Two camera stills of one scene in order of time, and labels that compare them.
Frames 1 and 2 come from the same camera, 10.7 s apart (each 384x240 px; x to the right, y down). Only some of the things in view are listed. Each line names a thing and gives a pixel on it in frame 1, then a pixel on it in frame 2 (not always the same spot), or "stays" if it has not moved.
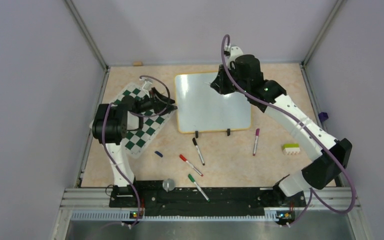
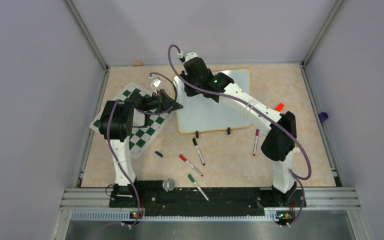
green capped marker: x=192 y=179 stays
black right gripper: x=219 y=83 → x=189 y=92
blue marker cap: x=159 y=153 stays
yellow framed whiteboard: x=201 y=107 stays
